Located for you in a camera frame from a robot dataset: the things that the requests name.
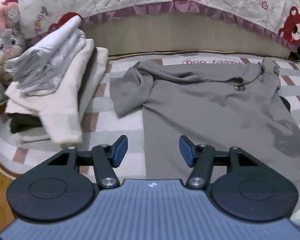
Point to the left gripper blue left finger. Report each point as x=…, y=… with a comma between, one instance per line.
x=105, y=159

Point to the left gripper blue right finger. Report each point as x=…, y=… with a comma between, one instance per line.
x=200, y=159

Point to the grey waffle knit shirt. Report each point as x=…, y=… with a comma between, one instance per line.
x=221, y=105

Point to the folded cream white garment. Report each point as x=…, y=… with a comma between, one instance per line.
x=58, y=111

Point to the folded light grey garment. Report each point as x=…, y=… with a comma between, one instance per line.
x=40, y=69

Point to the grey bunny plush toy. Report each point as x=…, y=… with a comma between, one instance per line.
x=12, y=43

